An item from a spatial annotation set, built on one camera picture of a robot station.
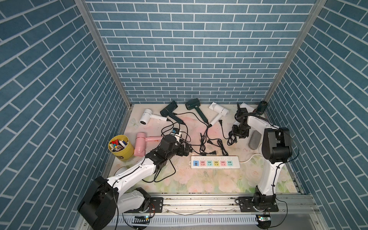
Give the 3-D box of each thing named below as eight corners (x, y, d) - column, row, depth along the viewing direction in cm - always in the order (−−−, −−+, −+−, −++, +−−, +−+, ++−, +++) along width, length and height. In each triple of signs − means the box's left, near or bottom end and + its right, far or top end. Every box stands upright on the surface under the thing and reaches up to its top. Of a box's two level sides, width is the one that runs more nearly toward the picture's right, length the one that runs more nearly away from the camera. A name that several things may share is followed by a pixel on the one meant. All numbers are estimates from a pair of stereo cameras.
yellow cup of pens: (115, 162, 90) (104, 152, 79) (120, 146, 98) (111, 134, 86) (133, 162, 90) (125, 152, 79) (138, 146, 98) (131, 134, 86)
